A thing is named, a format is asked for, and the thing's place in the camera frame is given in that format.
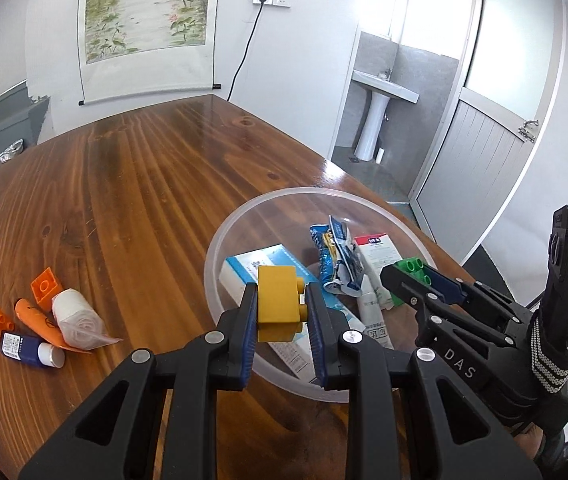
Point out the blue and white medicine box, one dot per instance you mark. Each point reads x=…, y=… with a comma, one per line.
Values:
x=244, y=270

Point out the dark blue tube white cap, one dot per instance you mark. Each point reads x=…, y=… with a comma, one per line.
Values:
x=19, y=346

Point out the clear plastic bowl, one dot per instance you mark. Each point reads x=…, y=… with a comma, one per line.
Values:
x=264, y=220

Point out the white door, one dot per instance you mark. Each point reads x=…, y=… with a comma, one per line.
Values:
x=473, y=150

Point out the white squeeze tube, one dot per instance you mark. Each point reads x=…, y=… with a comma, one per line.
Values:
x=368, y=305

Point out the white box red label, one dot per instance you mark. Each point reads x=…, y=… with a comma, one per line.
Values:
x=378, y=255

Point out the white pedestal sink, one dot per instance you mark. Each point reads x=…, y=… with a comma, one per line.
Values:
x=378, y=110

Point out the metal door latch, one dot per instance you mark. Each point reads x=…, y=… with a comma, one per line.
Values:
x=528, y=131

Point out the white gauze roll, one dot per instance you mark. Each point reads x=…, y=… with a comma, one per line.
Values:
x=76, y=317

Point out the yellow building block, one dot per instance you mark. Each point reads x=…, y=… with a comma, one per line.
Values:
x=279, y=300

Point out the crumpled foil ball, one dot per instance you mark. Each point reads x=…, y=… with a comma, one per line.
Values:
x=11, y=151

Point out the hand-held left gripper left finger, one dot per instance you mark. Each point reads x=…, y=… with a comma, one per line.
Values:
x=250, y=330

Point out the green building block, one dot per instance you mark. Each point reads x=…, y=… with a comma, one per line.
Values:
x=413, y=266

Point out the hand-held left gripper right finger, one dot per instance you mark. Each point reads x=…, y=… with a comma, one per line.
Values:
x=316, y=340

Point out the wall scroll painting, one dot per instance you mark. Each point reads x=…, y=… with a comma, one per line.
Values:
x=149, y=5

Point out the orange tube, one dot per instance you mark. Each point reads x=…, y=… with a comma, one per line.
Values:
x=34, y=317

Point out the blue snack packet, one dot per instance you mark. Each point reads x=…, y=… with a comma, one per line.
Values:
x=334, y=260

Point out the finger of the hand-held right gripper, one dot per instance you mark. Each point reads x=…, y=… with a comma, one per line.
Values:
x=446, y=287
x=408, y=285

